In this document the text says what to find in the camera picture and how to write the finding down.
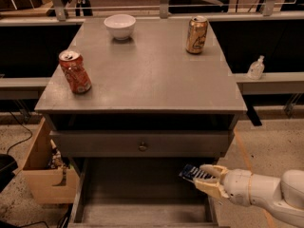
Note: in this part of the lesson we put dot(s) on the orange soda can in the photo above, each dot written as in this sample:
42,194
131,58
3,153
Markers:
72,64

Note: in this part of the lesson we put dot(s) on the black object at left edge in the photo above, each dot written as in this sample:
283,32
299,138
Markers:
7,165

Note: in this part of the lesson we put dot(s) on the white ceramic bowl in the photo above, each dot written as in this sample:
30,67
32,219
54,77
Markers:
120,26

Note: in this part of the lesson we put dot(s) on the open grey middle drawer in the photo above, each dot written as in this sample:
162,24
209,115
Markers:
140,193

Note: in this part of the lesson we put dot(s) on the gold soda can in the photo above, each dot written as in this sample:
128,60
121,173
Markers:
196,35

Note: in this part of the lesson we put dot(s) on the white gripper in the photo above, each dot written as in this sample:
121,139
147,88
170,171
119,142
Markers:
237,186

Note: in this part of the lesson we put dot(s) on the clear sanitizer bottle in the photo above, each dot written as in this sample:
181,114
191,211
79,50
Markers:
256,69

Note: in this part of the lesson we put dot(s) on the closed grey drawer with knob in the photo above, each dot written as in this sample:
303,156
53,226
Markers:
132,144

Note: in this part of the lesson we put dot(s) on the wooden storage box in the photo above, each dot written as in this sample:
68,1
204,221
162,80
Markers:
48,186

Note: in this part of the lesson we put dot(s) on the blue rxbar wrapper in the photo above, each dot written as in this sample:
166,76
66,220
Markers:
191,172

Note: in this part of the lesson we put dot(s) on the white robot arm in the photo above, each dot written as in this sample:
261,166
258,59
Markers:
283,197

